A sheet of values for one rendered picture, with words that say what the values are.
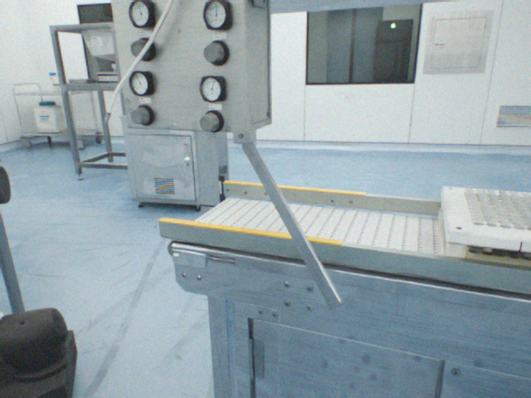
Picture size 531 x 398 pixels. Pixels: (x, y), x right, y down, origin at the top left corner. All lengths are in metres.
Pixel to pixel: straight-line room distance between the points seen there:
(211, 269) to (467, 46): 5.19
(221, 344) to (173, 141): 2.19
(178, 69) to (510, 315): 0.60
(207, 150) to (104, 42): 3.44
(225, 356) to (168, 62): 0.88
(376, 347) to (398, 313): 0.12
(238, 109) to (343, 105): 5.09
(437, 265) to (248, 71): 0.39
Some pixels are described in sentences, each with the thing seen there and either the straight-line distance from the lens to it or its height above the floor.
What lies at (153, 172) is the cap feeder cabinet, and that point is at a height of 0.32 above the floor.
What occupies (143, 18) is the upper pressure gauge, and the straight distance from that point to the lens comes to 0.66.
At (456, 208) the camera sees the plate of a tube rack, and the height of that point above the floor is 0.88.
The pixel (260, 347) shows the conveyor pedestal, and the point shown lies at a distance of 0.87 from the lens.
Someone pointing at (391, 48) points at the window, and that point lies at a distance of 5.66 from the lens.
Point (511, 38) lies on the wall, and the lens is 5.86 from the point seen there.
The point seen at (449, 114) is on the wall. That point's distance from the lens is 5.77.
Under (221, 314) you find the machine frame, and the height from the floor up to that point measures 0.45.
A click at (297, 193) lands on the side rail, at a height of 0.83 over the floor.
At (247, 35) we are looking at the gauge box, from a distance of 0.60.
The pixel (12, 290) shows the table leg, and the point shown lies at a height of 0.19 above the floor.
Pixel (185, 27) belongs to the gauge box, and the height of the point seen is 1.16.
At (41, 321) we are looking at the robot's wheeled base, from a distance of 1.53.
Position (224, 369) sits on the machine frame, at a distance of 1.30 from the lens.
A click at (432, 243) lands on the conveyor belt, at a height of 0.80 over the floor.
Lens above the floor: 1.11
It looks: 19 degrees down
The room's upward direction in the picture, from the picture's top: 1 degrees counter-clockwise
